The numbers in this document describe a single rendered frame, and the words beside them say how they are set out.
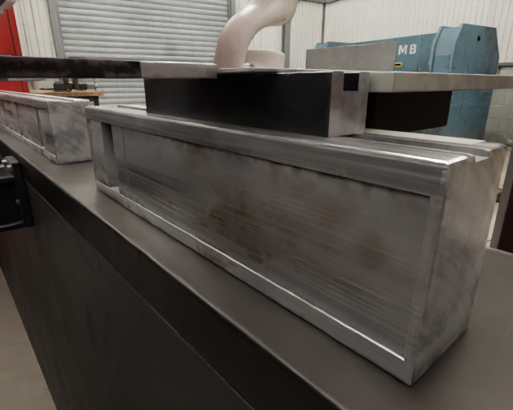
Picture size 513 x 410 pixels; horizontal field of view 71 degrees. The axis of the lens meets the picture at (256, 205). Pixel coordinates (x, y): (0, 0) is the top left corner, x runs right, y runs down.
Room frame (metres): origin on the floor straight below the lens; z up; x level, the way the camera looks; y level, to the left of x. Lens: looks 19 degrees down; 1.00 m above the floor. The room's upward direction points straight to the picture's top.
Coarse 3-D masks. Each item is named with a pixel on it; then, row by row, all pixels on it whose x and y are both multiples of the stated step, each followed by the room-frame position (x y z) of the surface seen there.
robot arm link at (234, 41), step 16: (256, 0) 0.77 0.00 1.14; (272, 0) 0.76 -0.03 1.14; (288, 0) 0.77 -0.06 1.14; (240, 16) 0.75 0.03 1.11; (256, 16) 0.73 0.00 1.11; (272, 16) 0.75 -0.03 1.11; (288, 16) 0.78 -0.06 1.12; (224, 32) 0.75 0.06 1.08; (240, 32) 0.72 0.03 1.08; (256, 32) 0.73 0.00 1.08; (224, 48) 0.73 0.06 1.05; (240, 48) 0.72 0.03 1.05; (224, 64) 0.72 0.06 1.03; (240, 64) 0.72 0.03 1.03
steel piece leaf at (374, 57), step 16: (320, 48) 0.33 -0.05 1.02; (336, 48) 0.31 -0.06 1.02; (352, 48) 0.30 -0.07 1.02; (368, 48) 0.29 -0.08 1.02; (384, 48) 0.28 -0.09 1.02; (320, 64) 0.33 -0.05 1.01; (336, 64) 0.31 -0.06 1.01; (352, 64) 0.30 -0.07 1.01; (368, 64) 0.29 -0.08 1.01; (384, 64) 0.28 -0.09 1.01
